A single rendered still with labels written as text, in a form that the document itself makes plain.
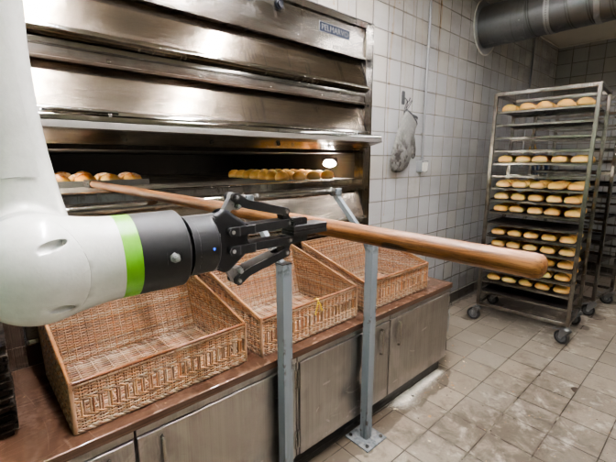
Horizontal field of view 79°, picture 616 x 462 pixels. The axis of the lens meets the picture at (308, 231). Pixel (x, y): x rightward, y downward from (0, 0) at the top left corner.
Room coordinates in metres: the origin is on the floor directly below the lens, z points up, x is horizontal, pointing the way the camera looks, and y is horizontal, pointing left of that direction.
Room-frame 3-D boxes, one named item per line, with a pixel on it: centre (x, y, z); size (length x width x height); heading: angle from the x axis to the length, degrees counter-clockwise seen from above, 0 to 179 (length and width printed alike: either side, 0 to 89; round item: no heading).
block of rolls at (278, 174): (2.53, 0.19, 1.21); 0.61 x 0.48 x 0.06; 42
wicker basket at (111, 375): (1.23, 0.58, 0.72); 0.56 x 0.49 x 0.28; 133
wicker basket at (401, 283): (2.04, -0.32, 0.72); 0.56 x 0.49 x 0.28; 132
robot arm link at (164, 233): (0.43, 0.18, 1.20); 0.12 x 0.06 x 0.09; 41
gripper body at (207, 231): (0.48, 0.12, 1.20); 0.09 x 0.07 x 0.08; 131
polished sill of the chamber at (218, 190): (1.84, 0.34, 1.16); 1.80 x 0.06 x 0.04; 132
